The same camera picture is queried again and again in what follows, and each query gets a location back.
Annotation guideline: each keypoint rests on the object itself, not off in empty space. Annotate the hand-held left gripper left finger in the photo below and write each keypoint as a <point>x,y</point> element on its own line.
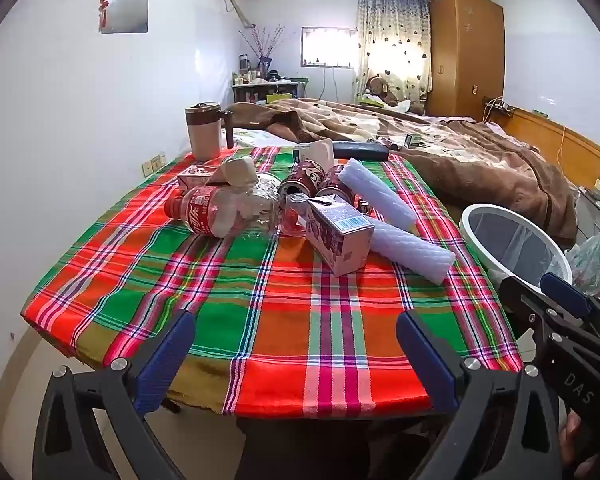
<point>165,360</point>

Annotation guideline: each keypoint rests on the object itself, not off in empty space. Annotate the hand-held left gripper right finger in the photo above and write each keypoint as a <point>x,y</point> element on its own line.
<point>427,360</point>

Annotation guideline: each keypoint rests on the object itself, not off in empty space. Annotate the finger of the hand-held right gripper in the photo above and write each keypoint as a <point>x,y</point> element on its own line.
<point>562,292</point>
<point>517,300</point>

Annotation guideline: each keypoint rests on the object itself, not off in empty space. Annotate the white rimmed trash bin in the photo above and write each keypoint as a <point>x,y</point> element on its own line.
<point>517,247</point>

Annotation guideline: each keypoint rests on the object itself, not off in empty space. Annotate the white foam tube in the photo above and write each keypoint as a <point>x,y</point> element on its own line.
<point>410,250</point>
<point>375,192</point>

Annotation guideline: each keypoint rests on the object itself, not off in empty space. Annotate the purple drink carton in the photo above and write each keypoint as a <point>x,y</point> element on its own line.
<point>340,240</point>

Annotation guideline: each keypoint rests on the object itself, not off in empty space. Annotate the plastic bottle with red label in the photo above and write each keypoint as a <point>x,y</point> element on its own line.
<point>205,210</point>

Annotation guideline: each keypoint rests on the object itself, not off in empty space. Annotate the pink strawberry drink carton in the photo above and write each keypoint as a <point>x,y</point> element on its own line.
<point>192,176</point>

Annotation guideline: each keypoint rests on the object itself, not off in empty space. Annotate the clear plastic cup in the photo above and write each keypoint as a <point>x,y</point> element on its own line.
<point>292,212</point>

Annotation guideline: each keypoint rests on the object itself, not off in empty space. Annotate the red drink can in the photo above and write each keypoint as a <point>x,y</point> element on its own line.
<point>302,177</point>
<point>332,182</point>

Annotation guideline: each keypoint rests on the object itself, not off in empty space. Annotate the printed paper cup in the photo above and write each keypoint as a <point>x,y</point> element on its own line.
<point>240,172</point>

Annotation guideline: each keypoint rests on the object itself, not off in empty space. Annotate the clear plastic container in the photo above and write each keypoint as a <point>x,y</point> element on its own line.
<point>267,183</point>

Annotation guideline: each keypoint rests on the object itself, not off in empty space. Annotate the white yogurt cup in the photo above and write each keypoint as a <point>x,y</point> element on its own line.
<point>320,152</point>

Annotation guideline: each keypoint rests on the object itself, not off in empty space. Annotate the person's right hand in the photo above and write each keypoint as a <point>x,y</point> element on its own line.
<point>575,440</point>

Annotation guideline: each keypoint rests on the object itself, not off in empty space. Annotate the green printed plastic bag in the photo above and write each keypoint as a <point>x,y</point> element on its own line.
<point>587,260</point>

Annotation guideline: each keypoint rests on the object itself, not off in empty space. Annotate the plaid tablecloth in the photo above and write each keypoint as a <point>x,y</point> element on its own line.
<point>280,335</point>

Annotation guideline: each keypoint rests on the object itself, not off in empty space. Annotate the brown blanket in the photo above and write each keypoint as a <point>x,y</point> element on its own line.
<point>480,160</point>

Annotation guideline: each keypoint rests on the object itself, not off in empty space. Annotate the wooden headboard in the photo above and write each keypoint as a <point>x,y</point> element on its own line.
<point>555,135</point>

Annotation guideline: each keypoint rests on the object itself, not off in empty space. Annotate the small green box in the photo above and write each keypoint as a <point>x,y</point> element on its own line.
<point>413,141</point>

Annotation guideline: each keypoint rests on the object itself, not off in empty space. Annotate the dark red can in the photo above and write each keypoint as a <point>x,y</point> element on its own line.
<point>390,142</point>

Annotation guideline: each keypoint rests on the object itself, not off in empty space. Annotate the dark glasses case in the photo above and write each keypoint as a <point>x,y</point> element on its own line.
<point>360,151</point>

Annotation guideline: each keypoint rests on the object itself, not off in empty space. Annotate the brown beige thermos mug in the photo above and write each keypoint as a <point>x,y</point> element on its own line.
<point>205,135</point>

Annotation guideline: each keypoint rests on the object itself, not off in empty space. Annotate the floral white bedsheet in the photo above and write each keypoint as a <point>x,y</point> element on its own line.
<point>260,137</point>

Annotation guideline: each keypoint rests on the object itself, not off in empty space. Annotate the brown teddy bear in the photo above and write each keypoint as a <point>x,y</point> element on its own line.
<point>382,87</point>

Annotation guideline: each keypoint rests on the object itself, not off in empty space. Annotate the wooden wardrobe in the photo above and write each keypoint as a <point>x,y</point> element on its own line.
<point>465,50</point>

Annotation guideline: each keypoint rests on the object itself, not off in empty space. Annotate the cluttered dressing table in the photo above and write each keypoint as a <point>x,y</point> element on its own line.
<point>270,91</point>

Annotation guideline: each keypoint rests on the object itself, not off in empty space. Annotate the heart patterned curtain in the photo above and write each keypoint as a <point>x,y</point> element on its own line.
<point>390,35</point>

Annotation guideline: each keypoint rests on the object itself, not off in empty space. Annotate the window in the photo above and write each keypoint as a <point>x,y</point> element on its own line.
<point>330,47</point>

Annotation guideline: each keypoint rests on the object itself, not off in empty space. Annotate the vase of flower branches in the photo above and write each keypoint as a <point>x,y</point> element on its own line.
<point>262,45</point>

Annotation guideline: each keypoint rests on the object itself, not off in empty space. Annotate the red hanging ornament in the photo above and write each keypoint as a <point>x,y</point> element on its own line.
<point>104,7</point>

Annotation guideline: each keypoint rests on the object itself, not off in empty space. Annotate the air conditioner pipe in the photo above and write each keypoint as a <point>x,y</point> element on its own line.
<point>235,2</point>

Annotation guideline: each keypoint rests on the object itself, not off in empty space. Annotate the wall socket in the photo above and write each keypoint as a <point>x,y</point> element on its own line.
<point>152,165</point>

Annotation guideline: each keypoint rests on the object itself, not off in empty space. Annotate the wall mirror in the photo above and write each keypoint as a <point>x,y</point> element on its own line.
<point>127,7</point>

